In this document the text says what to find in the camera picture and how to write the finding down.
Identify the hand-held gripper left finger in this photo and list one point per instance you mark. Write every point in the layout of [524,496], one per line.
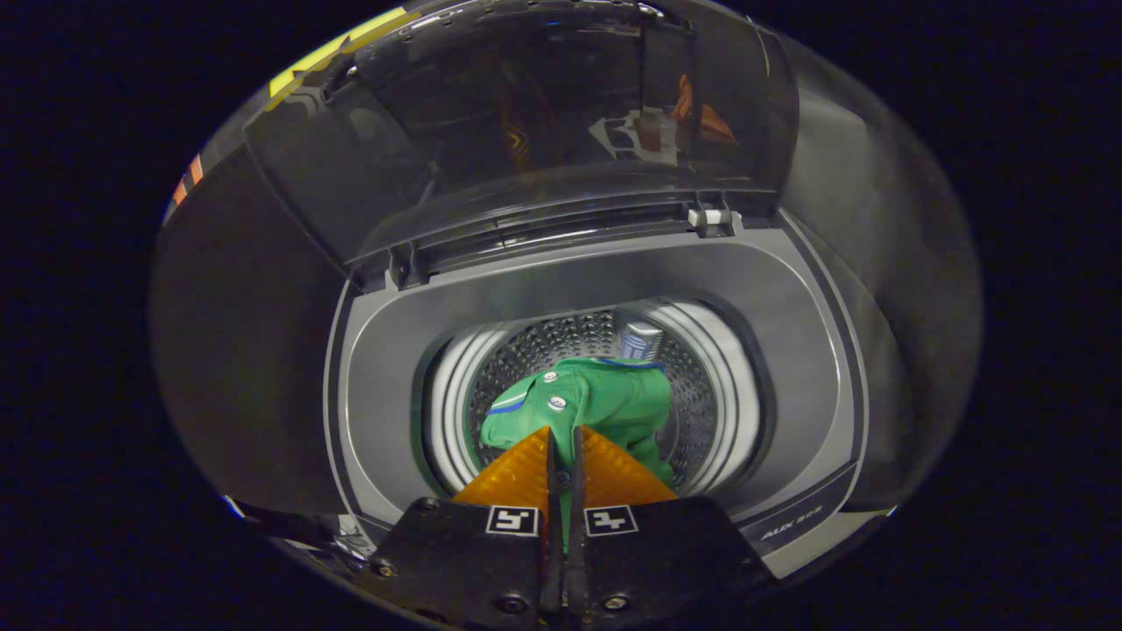
[473,561]

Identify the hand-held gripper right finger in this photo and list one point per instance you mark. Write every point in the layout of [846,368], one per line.
[657,561]

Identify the green polo shirt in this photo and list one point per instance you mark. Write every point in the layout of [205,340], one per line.
[605,403]

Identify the dark washing machine lid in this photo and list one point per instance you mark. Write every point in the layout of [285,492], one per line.
[526,114]

